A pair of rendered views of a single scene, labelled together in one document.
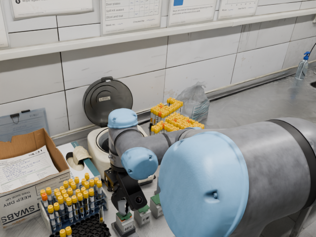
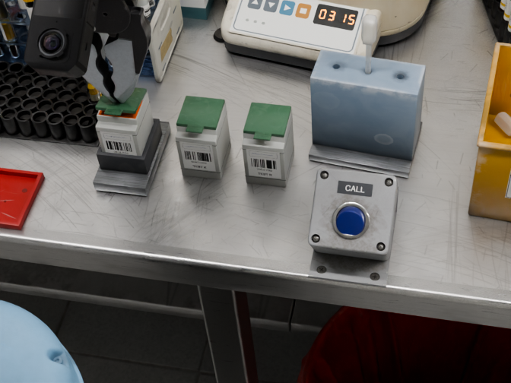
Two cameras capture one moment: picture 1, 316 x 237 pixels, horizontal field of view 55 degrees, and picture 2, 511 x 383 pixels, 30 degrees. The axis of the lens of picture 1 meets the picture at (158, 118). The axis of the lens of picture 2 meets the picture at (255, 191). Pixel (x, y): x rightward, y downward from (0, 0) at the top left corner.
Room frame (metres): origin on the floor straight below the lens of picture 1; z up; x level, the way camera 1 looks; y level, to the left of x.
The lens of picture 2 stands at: (0.35, -0.51, 1.59)
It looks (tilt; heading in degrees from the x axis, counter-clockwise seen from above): 50 degrees down; 53
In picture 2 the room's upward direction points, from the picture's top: 6 degrees counter-clockwise
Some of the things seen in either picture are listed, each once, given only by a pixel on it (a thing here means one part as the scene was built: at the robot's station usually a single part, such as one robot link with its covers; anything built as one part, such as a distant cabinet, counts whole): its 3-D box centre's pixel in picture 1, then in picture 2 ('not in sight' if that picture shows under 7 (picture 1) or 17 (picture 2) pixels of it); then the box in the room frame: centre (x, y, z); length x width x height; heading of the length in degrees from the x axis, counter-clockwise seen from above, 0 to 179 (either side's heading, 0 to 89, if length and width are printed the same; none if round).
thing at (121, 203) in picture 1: (117, 202); (99, 50); (0.65, 0.11, 1.01); 0.06 x 0.03 x 0.09; 37
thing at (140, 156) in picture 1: (142, 153); not in sight; (0.57, 0.03, 1.27); 0.11 x 0.11 x 0.08; 25
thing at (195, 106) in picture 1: (190, 100); not in sight; (1.42, -0.17, 0.97); 0.26 x 0.17 x 0.19; 142
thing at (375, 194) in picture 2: not in sight; (357, 199); (0.74, -0.13, 0.92); 0.13 x 0.07 x 0.08; 37
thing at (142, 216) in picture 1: (142, 213); (203, 137); (0.70, 0.03, 0.91); 0.05 x 0.04 x 0.07; 37
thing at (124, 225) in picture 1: (124, 223); (126, 129); (0.64, 0.08, 0.92); 0.05 x 0.04 x 0.06; 37
